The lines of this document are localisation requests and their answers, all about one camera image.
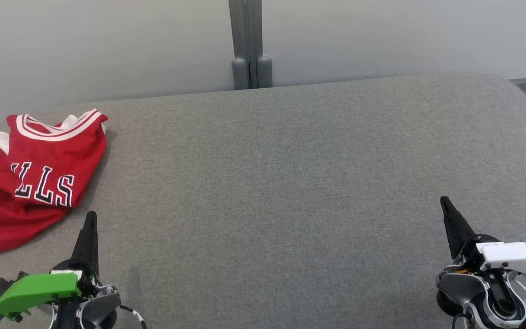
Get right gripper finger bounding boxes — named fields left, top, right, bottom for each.
left=440, top=196, right=476, bottom=260

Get red white basketball jersey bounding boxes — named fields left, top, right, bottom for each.
left=0, top=109, right=108, bottom=208

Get red shorts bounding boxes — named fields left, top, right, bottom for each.
left=0, top=149, right=69, bottom=255

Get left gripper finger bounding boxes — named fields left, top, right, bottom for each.
left=71, top=211, right=100, bottom=276

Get grey partition post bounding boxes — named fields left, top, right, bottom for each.
left=228, top=0, right=274, bottom=90

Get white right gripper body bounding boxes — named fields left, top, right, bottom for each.
left=456, top=234, right=526, bottom=277

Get grey fabric sofa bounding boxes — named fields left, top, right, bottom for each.
left=0, top=72, right=526, bottom=329

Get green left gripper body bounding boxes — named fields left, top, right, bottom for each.
left=0, top=259, right=102, bottom=320

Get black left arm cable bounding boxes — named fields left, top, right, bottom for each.
left=119, top=304, right=147, bottom=329

